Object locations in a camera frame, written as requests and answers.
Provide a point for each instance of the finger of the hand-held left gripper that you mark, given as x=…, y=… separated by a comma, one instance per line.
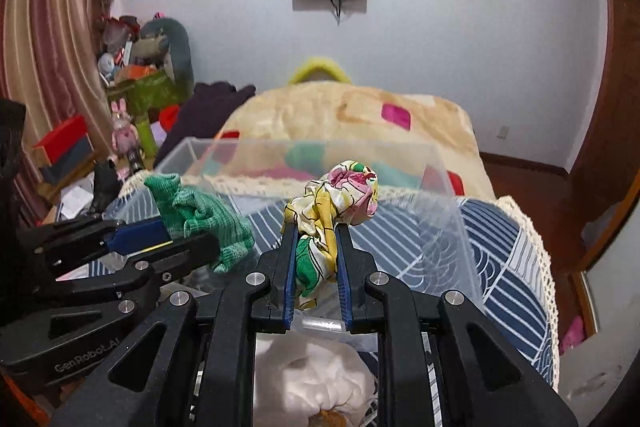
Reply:
x=142, y=234
x=192, y=252

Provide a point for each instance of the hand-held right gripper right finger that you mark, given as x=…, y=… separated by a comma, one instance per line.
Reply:
x=344, y=279

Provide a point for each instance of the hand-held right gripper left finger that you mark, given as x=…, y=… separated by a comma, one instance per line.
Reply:
x=288, y=279

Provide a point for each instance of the green knit cloth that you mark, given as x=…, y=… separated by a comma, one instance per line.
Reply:
x=200, y=214

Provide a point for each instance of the clear plastic storage box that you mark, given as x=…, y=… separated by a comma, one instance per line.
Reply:
x=415, y=227

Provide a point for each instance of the floral patterned cloth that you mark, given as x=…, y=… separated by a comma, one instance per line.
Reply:
x=345, y=187

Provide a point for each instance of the black toy figure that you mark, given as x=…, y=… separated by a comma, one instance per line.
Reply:
x=106, y=187

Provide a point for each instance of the white cloth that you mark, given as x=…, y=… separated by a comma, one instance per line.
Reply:
x=310, y=377

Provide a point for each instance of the pink rabbit plush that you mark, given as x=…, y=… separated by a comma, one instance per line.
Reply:
x=124, y=134

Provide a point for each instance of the red cloth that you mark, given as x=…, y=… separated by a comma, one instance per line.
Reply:
x=170, y=117

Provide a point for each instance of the red and grey box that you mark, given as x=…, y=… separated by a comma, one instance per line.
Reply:
x=62, y=142

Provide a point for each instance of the orange-brown cloth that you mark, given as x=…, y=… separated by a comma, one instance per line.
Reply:
x=327, y=418

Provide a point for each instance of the green plush toy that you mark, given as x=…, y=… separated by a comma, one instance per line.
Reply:
x=150, y=94

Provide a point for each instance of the dark purple cloth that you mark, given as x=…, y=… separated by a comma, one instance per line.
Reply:
x=210, y=109

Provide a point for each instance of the beige patchwork blanket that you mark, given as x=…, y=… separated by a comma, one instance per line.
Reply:
x=320, y=112

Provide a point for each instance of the blue striped lace-edged blanket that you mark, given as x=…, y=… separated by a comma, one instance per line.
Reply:
x=515, y=267

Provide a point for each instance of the grey-green plush dinosaur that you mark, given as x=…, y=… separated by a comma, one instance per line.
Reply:
x=172, y=47

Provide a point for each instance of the pile of small toys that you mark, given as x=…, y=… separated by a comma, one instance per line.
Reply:
x=116, y=44

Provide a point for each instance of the striped pink curtain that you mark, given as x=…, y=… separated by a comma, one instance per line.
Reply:
x=55, y=22

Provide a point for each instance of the pink cloth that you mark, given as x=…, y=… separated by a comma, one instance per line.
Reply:
x=574, y=334

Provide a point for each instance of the brown wooden wardrobe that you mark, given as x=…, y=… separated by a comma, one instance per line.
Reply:
x=615, y=117

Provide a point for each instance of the white wall socket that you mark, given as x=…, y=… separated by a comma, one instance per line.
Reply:
x=503, y=132

